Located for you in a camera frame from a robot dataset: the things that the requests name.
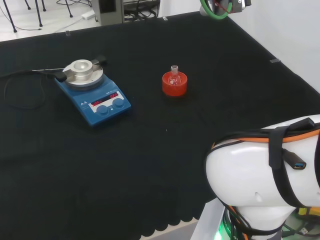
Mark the clear round-bottom glass flask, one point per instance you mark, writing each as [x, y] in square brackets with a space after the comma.
[174, 77]

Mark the black tripod legs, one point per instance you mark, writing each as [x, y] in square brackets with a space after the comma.
[38, 15]
[10, 17]

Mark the black bench cloth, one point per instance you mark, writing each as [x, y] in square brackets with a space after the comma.
[160, 155]

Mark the white power strip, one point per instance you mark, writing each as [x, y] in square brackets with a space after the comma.
[88, 16]

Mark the blue-base heater with steel plate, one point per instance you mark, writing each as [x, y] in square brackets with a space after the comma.
[105, 98]

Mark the grey metal cabinet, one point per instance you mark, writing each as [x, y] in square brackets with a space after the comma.
[107, 10]

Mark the thin steel probe rod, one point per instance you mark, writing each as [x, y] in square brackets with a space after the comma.
[47, 69]

